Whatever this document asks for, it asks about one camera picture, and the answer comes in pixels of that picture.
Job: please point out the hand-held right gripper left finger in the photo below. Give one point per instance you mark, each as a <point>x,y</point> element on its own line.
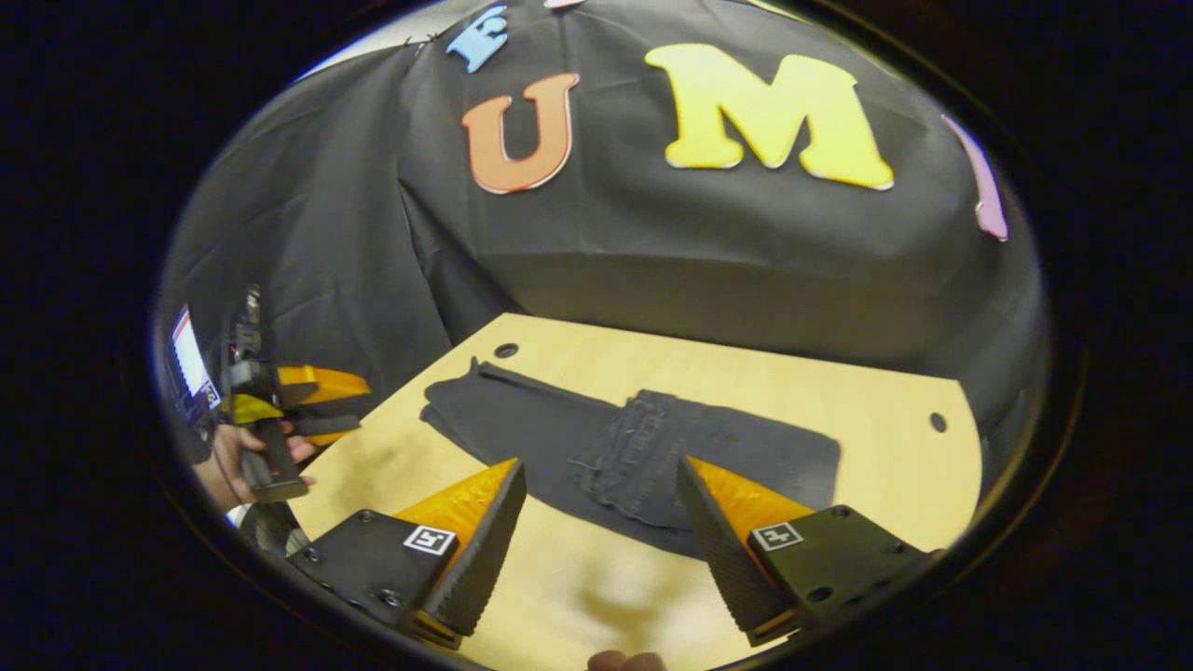
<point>485,559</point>

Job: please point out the black backdrop cloth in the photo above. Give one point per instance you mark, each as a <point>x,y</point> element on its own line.
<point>652,252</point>

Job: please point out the white and red board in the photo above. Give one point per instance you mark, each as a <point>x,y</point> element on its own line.
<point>191,359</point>

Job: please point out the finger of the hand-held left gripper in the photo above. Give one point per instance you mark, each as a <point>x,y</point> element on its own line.
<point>322,382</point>
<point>326,424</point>

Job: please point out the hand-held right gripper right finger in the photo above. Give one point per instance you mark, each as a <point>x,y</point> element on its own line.
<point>722,559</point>

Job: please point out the dark grey jeans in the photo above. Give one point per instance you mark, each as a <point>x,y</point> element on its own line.
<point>522,429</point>

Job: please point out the black round table grommet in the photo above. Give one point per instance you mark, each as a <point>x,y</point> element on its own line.
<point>938,422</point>
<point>506,350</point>

